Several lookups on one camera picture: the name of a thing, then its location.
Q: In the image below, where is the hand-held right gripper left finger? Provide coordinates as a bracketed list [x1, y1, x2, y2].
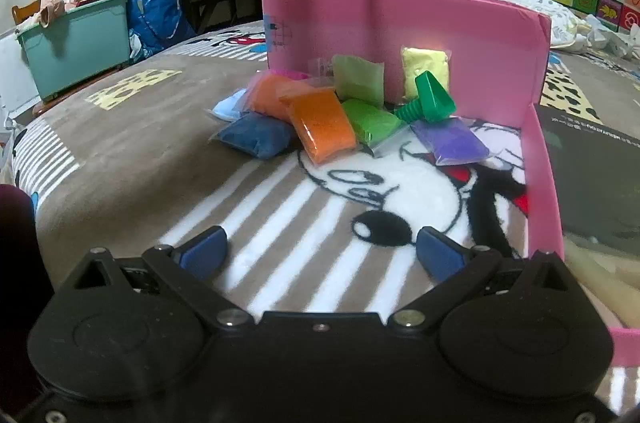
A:
[69, 226, 253, 332]

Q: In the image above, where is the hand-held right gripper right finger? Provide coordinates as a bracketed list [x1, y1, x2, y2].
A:
[391, 227, 576, 332]

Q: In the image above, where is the pink cardboard box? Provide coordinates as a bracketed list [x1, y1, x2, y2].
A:
[261, 0, 551, 144]

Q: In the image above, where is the green plastic clay tool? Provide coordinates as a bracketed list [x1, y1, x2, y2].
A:
[395, 72, 457, 122]

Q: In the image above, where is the pile of coloured clay packets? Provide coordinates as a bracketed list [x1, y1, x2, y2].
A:
[207, 47, 491, 166]

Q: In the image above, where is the cartoon printed blanket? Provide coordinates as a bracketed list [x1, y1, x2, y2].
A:
[0, 20, 640, 423]

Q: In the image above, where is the blue bag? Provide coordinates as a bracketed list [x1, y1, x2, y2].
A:
[127, 0, 198, 64]

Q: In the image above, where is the teal storage bin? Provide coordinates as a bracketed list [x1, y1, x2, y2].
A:
[15, 0, 136, 104]

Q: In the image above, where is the pink box lid with photo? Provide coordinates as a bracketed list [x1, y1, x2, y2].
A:
[520, 100, 640, 371]

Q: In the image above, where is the dark red cloth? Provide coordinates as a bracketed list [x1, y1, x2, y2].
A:
[0, 183, 56, 404]

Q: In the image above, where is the white leaf-print blanket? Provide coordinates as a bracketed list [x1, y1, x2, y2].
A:
[500, 0, 640, 54]

